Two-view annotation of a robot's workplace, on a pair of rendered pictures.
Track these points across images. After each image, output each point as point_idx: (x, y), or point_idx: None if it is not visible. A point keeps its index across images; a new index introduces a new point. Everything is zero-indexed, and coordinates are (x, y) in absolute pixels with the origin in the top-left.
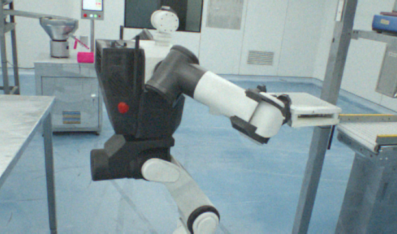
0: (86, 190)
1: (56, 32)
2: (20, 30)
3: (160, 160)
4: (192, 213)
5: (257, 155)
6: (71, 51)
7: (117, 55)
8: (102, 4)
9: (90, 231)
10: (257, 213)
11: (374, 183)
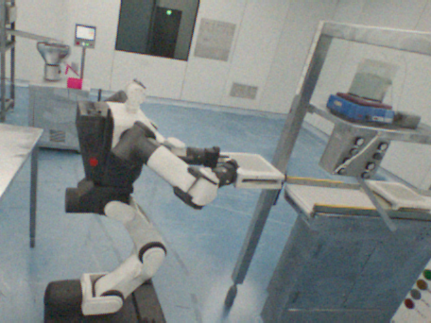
0: (62, 204)
1: (51, 58)
2: (19, 43)
3: (120, 203)
4: (143, 246)
5: (221, 191)
6: (63, 68)
7: (92, 121)
8: (94, 34)
9: (62, 242)
10: (210, 246)
11: (309, 242)
